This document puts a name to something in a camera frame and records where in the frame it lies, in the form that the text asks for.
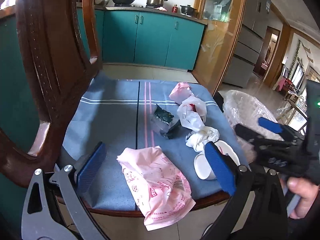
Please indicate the teal kitchen cabinets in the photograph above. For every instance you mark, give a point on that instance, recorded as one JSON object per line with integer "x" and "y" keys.
{"x": 150, "y": 37}

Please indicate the red small bottle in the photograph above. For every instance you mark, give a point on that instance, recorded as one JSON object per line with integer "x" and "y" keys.
{"x": 175, "y": 8}

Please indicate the silver refrigerator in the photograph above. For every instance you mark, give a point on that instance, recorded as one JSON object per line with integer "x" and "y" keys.
{"x": 250, "y": 42}

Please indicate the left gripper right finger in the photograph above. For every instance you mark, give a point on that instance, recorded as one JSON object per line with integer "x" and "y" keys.
{"x": 267, "y": 218}

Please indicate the dark green snack wrapper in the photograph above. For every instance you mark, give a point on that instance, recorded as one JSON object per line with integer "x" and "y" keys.
{"x": 164, "y": 123}

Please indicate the pink plastic bag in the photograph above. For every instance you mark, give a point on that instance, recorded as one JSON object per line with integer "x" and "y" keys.
{"x": 159, "y": 188}

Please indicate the blue striped seat cloth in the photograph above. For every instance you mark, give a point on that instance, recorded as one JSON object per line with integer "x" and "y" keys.
{"x": 117, "y": 113}

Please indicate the white plastic trash basket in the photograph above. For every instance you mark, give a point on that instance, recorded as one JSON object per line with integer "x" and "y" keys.
{"x": 250, "y": 112}

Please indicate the crumpled white tissue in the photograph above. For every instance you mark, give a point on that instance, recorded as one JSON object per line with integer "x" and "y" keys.
{"x": 198, "y": 140}

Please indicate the black casserole pot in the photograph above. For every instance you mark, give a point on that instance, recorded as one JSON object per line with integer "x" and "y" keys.
{"x": 188, "y": 10}

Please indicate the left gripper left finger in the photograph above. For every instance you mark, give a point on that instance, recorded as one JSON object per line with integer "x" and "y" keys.
{"x": 53, "y": 207}

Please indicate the glass sliding door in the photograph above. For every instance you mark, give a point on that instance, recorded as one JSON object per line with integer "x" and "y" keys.
{"x": 217, "y": 47}

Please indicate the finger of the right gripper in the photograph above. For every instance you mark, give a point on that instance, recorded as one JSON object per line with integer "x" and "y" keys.
{"x": 251, "y": 136}
{"x": 286, "y": 132}

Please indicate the dark wooden chair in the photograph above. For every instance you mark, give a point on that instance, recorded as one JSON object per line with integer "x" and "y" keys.
{"x": 77, "y": 105}

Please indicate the white plastic bag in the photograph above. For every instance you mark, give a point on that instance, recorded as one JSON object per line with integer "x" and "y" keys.
{"x": 192, "y": 113}

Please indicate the small pink wrapped bag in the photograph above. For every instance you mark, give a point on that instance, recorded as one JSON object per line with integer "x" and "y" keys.
{"x": 180, "y": 92}

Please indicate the person's right hand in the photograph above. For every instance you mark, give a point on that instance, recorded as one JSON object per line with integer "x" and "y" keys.
{"x": 307, "y": 192}

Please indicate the striped white paper cup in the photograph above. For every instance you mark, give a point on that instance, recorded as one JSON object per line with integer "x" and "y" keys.
{"x": 203, "y": 169}

